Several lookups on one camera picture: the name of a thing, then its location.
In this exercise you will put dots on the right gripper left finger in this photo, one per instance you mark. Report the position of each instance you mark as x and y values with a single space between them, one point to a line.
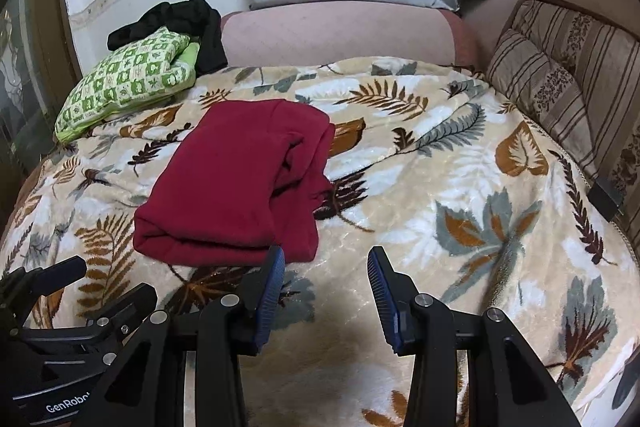
144 385

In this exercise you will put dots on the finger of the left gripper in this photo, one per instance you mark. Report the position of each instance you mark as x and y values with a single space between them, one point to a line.
21 289

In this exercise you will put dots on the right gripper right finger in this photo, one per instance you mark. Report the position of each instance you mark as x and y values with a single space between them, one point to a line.
508 384

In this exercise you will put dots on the red knit sweater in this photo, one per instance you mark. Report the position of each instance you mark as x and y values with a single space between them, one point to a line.
248 177

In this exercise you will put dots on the wooden wardrobe door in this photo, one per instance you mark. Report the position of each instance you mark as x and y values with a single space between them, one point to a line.
39 67

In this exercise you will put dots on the green white patterned pillow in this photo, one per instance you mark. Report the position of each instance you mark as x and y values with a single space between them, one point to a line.
136 75

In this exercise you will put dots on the brown striped cushion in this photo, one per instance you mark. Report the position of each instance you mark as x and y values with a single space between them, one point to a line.
579 79

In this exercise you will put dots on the black garment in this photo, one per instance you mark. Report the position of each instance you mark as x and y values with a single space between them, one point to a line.
194 18

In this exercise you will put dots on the pink quilted bolster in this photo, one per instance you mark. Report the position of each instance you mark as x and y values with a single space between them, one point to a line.
326 32

